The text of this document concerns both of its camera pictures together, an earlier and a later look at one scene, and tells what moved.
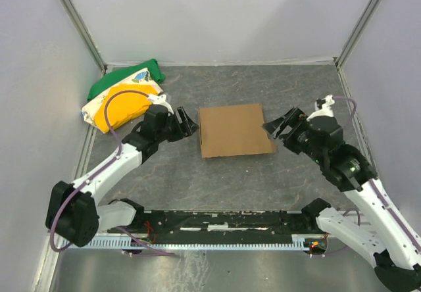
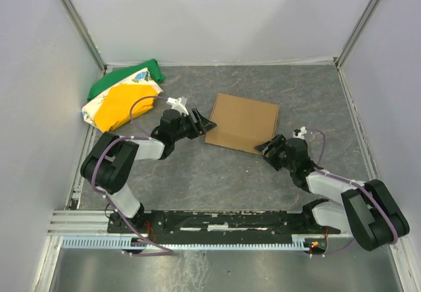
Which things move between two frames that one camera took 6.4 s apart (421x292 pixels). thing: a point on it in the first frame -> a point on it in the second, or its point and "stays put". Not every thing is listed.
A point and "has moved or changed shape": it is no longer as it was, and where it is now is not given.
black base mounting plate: (292, 225) stays put
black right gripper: (293, 126) -> (276, 147)
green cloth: (106, 79) stays put
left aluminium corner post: (77, 22) stays put
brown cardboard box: (233, 131) has moved or changed shape
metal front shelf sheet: (279, 270) stays put
